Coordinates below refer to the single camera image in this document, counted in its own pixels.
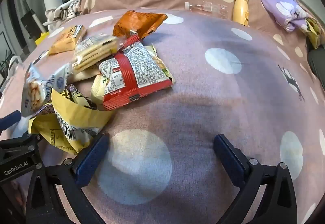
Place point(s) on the green potted plant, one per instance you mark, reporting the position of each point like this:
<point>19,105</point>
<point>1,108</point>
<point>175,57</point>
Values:
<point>6,62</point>

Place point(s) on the yellow green packet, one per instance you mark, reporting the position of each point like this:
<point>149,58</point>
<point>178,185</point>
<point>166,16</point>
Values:
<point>312,32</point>

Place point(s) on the striped cloth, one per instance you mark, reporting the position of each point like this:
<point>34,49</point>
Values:
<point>63,12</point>

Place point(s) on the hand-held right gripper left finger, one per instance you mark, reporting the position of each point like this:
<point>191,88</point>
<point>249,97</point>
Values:
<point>91,161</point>

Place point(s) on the pink polka dot bedsheet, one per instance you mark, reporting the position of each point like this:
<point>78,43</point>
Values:
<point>203,112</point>

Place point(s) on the yellow bottle red cap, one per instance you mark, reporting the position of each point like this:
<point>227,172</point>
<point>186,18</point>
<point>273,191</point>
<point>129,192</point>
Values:
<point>240,10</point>

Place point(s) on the blue white snack packet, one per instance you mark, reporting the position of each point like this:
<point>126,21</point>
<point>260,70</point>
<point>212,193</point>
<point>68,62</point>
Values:
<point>35,89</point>

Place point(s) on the small yellow box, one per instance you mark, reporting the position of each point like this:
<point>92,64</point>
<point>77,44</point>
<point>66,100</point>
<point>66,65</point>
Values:
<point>40,38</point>

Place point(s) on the yellow snack packet purple trim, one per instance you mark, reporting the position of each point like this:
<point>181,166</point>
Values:
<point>76,114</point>

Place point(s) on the yellow orange snack packet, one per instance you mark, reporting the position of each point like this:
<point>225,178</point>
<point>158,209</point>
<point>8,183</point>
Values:
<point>67,40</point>

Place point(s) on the clear plastic bottle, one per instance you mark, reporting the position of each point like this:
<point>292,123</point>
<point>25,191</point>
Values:
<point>208,9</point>

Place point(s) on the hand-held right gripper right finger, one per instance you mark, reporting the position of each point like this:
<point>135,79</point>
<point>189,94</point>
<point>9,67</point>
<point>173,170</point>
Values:
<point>228,160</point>

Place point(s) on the clear cracker packet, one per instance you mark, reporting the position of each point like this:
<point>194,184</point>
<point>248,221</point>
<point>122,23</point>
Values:
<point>94,51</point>

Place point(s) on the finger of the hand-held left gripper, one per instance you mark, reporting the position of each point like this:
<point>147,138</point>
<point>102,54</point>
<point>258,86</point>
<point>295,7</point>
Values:
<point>9,120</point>

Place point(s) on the purple floral pillow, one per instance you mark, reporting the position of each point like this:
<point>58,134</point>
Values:
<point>274,3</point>

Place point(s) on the black and white pole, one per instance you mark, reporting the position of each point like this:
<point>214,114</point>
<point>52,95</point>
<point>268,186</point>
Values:
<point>31,23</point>

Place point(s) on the dark cloth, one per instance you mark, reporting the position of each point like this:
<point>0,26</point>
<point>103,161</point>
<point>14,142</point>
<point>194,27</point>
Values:
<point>317,62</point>

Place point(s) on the red snack packet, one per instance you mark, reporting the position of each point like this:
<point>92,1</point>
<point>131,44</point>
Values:
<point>142,71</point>

